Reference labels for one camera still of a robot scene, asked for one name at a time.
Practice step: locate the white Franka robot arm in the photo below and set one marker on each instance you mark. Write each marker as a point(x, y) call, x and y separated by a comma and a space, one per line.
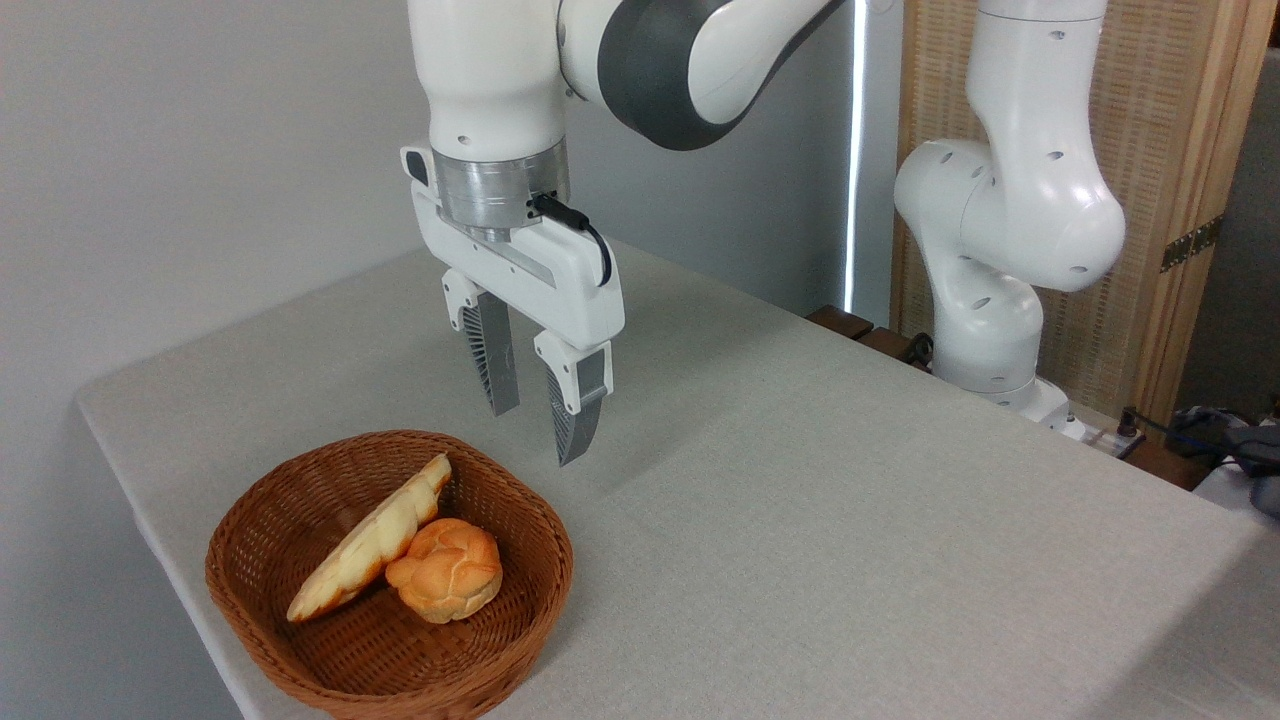
point(1030, 200)

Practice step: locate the brown wooden block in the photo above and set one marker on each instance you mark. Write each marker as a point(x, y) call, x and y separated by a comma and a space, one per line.
point(838, 321)
point(885, 343)
point(1165, 466)

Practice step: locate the brass screen hinge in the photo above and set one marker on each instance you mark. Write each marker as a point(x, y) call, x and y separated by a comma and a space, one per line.
point(1190, 244)

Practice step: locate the white power strip with plug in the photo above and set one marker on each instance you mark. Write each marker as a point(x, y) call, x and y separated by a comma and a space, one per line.
point(1118, 440)

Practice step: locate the dark grey bag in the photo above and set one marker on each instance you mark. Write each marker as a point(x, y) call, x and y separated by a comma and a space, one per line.
point(1235, 445)

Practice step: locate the grey tablecloth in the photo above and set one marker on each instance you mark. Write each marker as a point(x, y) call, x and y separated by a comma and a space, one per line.
point(800, 550)

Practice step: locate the long braided bread loaf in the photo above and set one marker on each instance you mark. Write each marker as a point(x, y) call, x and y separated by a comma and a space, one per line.
point(370, 545)

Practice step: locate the wooden woven folding screen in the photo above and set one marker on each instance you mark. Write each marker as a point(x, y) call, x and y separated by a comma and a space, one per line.
point(1160, 100)

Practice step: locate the round knotted bread roll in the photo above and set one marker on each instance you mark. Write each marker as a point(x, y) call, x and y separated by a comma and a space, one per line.
point(445, 575)

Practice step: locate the brown wicker basket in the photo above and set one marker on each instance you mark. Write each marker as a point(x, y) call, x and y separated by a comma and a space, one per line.
point(400, 665)

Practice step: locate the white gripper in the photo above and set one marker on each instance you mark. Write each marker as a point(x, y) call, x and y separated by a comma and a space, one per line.
point(560, 285)

